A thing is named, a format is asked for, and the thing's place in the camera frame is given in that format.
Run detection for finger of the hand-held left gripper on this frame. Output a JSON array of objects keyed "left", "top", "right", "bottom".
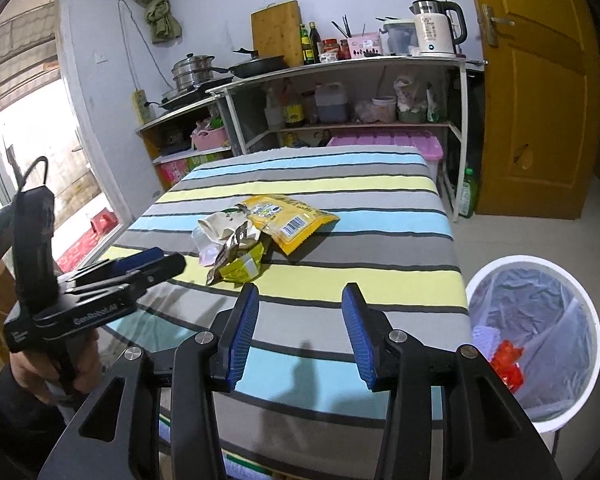
[
  {"left": 75, "top": 252, "right": 187, "bottom": 295},
  {"left": 60, "top": 246, "right": 166, "bottom": 284}
]

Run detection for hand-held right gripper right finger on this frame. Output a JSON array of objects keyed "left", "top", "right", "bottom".
[{"left": 341, "top": 282, "right": 563, "bottom": 480}]

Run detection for dark sauce bottle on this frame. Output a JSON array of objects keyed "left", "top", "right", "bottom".
[
  {"left": 308, "top": 21, "right": 323, "bottom": 65},
  {"left": 300, "top": 22, "right": 314, "bottom": 66}
]

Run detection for green hanging cloth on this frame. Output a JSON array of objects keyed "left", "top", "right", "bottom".
[{"left": 127, "top": 0, "right": 184, "bottom": 44}]

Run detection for clear water filter pitcher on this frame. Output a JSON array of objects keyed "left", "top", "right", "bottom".
[{"left": 377, "top": 16, "right": 419, "bottom": 57}]

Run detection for pink lid storage box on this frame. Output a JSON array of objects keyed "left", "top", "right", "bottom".
[{"left": 325, "top": 129, "right": 444, "bottom": 182}]

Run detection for dark oil jug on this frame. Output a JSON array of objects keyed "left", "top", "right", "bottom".
[{"left": 313, "top": 82, "right": 349, "bottom": 124}]

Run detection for black induction cooker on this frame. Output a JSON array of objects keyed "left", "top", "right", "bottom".
[{"left": 158, "top": 87, "right": 222, "bottom": 111}]

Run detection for pink chopstick holder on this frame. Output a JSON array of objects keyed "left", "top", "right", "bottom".
[{"left": 347, "top": 32, "right": 384, "bottom": 59}]

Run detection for striped table cloth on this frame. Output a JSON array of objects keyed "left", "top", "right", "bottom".
[{"left": 97, "top": 145, "right": 469, "bottom": 466}]

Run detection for green wrapper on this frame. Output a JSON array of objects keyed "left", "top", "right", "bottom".
[{"left": 206, "top": 222, "right": 267, "bottom": 287}]

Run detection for white electric kettle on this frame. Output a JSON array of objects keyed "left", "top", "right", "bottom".
[{"left": 408, "top": 0, "right": 468, "bottom": 57}]

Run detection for crumpled plastic bags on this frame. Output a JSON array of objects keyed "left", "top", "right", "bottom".
[{"left": 392, "top": 72, "right": 444, "bottom": 124}]

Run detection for wooden cutting board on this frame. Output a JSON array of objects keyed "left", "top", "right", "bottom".
[{"left": 250, "top": 0, "right": 304, "bottom": 69}]

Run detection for wooden door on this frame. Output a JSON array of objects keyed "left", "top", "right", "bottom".
[{"left": 461, "top": 0, "right": 600, "bottom": 222}]

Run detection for small white bucket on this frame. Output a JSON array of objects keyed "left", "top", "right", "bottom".
[{"left": 371, "top": 96, "right": 397, "bottom": 124}]

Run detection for person's left forearm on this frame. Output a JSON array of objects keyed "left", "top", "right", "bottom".
[{"left": 0, "top": 367, "right": 73, "bottom": 480}]

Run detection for metal door handle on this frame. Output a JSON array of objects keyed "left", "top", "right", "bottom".
[{"left": 481, "top": 3, "right": 515, "bottom": 49}]

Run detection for dark chopsticks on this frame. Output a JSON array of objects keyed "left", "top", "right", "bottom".
[{"left": 331, "top": 14, "right": 366, "bottom": 39}]

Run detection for yellow label bottle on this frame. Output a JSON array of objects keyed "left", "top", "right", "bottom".
[{"left": 282, "top": 80, "right": 305, "bottom": 129}]

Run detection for steel steamer pot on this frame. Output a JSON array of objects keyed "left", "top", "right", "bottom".
[{"left": 172, "top": 52, "right": 216, "bottom": 92}]

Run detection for white round trash bin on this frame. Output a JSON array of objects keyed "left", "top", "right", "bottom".
[{"left": 464, "top": 255, "right": 600, "bottom": 434}]

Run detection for rainbow striped blanket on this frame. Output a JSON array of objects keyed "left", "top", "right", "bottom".
[{"left": 220, "top": 450, "right": 263, "bottom": 468}]

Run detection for clear plastic bin liner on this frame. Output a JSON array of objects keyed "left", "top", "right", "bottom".
[{"left": 469, "top": 262, "right": 597, "bottom": 423}]

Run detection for white shelf unit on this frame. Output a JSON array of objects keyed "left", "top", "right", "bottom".
[{"left": 137, "top": 55, "right": 487, "bottom": 222}]

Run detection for person's left hand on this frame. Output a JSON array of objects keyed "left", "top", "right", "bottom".
[{"left": 10, "top": 327, "right": 101, "bottom": 404}]

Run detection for red plastic stool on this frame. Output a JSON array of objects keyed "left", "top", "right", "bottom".
[{"left": 87, "top": 209, "right": 119, "bottom": 234}]

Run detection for black frying pan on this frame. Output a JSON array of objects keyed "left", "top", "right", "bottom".
[{"left": 228, "top": 48, "right": 290, "bottom": 80}]

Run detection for green plastic bottle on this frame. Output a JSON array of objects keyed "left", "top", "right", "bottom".
[{"left": 457, "top": 167, "right": 480, "bottom": 219}]

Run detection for power strip wall cable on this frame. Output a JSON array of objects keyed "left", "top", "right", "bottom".
[{"left": 117, "top": 0, "right": 154, "bottom": 107}]

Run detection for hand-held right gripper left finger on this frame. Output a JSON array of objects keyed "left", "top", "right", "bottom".
[{"left": 37, "top": 282, "right": 260, "bottom": 480}]

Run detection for clear plastic cup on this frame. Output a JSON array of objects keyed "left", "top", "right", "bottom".
[{"left": 192, "top": 224, "right": 222, "bottom": 267}]

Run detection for yellow power strip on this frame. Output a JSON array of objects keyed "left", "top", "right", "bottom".
[{"left": 132, "top": 89, "right": 149, "bottom": 124}]

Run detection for pink plastic basket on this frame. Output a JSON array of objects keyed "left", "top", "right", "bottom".
[{"left": 189, "top": 125, "right": 230, "bottom": 152}]

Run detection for yellow snack packet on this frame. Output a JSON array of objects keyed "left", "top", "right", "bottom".
[{"left": 239, "top": 194, "right": 341, "bottom": 256}]

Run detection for orange-red plastic bag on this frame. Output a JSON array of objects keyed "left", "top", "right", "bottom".
[{"left": 490, "top": 339, "right": 524, "bottom": 394}]

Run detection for white plastic bottle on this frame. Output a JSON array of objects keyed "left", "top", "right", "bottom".
[{"left": 264, "top": 87, "right": 285, "bottom": 131}]

